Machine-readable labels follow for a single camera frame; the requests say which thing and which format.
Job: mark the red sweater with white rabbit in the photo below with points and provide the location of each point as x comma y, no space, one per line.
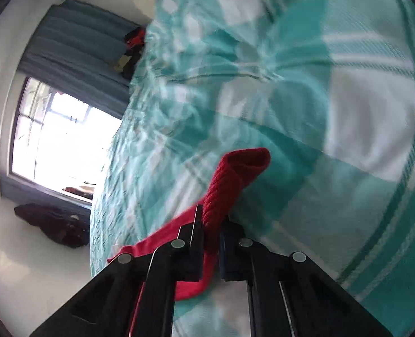
235,179

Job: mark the teal plaid bed blanket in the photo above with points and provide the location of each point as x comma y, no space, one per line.
298,77

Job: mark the blue curtain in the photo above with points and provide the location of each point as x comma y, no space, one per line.
74,42
35,187

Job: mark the dark hanging coats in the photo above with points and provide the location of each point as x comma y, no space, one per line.
56,224

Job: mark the pile of mixed clothes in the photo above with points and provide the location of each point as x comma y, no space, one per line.
133,42

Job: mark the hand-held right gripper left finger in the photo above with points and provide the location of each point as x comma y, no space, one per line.
193,245

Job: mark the glass balcony door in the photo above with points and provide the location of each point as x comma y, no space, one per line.
63,137

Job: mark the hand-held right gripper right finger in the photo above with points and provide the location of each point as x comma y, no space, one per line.
232,249

